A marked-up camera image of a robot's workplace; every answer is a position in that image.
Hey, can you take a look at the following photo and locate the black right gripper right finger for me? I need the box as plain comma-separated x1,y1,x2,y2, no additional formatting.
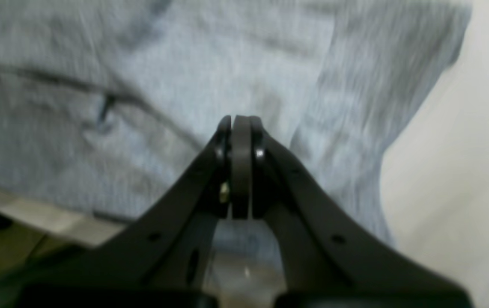
250,115,474,308

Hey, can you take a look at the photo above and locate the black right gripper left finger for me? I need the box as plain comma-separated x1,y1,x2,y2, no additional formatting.
15,115,252,308

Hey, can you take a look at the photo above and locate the grey T-shirt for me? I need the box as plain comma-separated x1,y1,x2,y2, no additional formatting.
0,0,471,245

